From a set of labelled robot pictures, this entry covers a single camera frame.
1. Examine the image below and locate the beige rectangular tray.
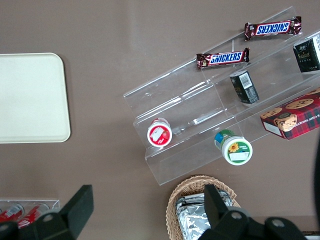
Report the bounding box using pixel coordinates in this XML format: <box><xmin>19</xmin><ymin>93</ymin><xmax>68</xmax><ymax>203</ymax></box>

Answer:
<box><xmin>0</xmin><ymin>52</ymin><xmax>72</xmax><ymax>144</ymax></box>

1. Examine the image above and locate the green lid yogurt cup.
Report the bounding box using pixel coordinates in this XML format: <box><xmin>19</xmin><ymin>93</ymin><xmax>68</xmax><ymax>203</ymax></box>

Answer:
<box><xmin>214</xmin><ymin>129</ymin><xmax>253</xmax><ymax>166</ymax></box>

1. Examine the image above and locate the oval light wicker basket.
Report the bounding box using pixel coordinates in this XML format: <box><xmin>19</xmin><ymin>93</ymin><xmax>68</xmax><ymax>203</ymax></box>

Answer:
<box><xmin>165</xmin><ymin>174</ymin><xmax>242</xmax><ymax>240</ymax></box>

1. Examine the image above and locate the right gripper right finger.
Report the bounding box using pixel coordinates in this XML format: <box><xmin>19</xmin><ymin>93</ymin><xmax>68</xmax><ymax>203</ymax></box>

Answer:
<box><xmin>203</xmin><ymin>184</ymin><xmax>236</xmax><ymax>230</ymax></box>

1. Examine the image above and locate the red tartan cookie box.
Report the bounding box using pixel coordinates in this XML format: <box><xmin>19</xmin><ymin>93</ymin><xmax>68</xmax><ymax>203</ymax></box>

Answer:
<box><xmin>259</xmin><ymin>87</ymin><xmax>320</xmax><ymax>141</ymax></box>

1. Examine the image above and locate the black and white carton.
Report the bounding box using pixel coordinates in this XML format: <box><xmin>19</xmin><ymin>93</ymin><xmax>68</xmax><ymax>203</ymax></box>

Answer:
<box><xmin>292</xmin><ymin>36</ymin><xmax>320</xmax><ymax>74</ymax></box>

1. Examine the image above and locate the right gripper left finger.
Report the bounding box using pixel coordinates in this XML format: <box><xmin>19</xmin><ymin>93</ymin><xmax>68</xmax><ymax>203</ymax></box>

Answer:
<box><xmin>59</xmin><ymin>184</ymin><xmax>95</xmax><ymax>240</ymax></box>

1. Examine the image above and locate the clear acrylic bottle rack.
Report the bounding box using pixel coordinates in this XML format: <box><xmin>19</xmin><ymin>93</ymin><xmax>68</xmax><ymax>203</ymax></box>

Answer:
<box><xmin>0</xmin><ymin>198</ymin><xmax>61</xmax><ymax>226</ymax></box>

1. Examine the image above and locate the clear acrylic stepped shelf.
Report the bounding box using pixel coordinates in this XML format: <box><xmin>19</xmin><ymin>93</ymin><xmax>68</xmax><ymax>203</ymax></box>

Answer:
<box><xmin>122</xmin><ymin>5</ymin><xmax>320</xmax><ymax>186</ymax></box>

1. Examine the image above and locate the small black barcode box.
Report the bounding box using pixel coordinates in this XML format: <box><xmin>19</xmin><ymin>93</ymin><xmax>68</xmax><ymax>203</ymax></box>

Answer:
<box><xmin>229</xmin><ymin>70</ymin><xmax>260</xmax><ymax>105</ymax></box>

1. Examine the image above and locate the Snickers chocolate bar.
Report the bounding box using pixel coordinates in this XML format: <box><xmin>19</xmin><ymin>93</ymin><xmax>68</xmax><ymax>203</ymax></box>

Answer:
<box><xmin>244</xmin><ymin>16</ymin><xmax>303</xmax><ymax>42</ymax></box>
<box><xmin>196</xmin><ymin>47</ymin><xmax>251</xmax><ymax>70</ymax></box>

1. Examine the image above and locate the silver foil packet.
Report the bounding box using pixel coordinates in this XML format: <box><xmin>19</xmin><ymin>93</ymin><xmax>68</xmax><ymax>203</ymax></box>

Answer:
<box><xmin>174</xmin><ymin>189</ymin><xmax>237</xmax><ymax>240</ymax></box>

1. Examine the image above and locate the red lid yogurt cup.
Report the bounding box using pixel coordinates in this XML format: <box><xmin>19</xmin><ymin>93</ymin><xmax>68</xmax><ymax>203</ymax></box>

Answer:
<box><xmin>146</xmin><ymin>117</ymin><xmax>173</xmax><ymax>149</ymax></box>

